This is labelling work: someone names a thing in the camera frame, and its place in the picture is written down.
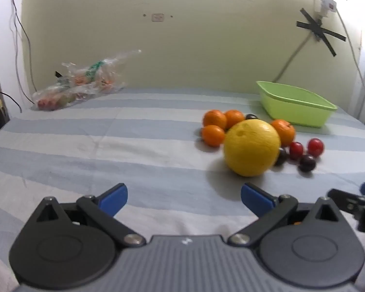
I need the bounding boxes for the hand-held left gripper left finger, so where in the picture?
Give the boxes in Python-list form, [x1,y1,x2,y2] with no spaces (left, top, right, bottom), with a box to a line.
[24,183,146,248]

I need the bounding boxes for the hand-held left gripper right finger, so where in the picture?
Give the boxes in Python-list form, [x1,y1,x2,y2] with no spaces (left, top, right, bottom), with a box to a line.
[227,183,351,247]

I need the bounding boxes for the large yellow citrus fruit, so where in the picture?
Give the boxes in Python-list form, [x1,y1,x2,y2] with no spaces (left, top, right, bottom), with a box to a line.
[223,119,282,177]

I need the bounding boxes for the orange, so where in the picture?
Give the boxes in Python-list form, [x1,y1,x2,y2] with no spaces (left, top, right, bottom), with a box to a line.
[270,119,296,147]
[203,109,227,130]
[224,110,246,129]
[201,125,226,147]

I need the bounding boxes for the green plastic basin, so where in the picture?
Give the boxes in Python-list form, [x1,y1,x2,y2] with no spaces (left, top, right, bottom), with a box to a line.
[256,81,338,128]

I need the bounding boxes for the striped bed sheet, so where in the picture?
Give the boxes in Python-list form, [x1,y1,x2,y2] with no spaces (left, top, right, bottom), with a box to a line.
[0,87,365,292]

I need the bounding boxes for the clear plastic bag of produce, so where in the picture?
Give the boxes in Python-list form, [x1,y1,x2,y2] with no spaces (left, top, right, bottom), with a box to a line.
[31,49,142,112]

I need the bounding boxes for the black tape cross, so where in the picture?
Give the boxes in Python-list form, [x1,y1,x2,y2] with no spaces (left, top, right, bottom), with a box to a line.
[296,8,347,57]

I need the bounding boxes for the grey cable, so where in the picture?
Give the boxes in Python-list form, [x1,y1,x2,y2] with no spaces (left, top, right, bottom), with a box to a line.
[273,33,316,83]

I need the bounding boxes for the black cable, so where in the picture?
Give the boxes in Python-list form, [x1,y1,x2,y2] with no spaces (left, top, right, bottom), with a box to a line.
[9,0,39,114]

